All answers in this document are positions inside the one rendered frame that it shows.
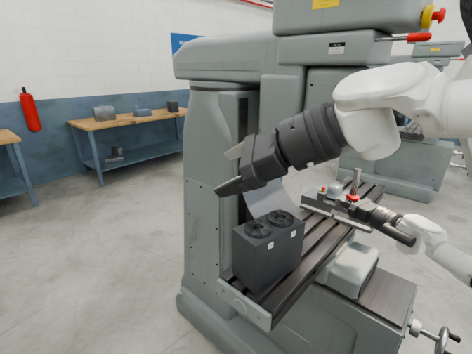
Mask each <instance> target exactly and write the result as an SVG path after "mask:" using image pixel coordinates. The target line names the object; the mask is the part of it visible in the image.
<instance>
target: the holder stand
mask: <svg viewBox="0 0 472 354"><path fill-rule="evenodd" d="M305 224H306V223H305V222H304V221H302V220H300V219H298V218H297V217H295V216H293V215H292V214H291V213H289V212H287V211H284V210H282V209H277V210H275V211H271V212H270V213H268V214H265V215H263V216H260V217H258V218H255V219H254V220H250V221H247V222H246V223H243V224H241V225H239V226H237V227H234V228H233V229H232V273H233V274H234V275H235V276H236V277H237V278H238V279H239V280H240V281H241V282H242V283H243V284H244V285H245V286H246V287H247V288H248V289H249V290H250V291H251V292H252V293H253V294H256V293H258V292H259V291H260V290H262V289H264V288H266V287H267V286H269V285H270V284H272V283H274V282H275V281H277V280H278V279H280V278H281V277H283V276H285V275H286V274H288V273H290V272H291V271H293V270H294V269H296V268H298V267H299V266H300V264H301V253H302V247H303V236H304V230H305Z"/></svg>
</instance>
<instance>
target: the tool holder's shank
mask: <svg viewBox="0 0 472 354"><path fill-rule="evenodd" d="M361 171H362V169H360V168H355V170H354V174H353V181H352V185H351V188H350V192H349V194H350V196H351V197H356V195H358V186H359V182H360V174H361Z"/></svg>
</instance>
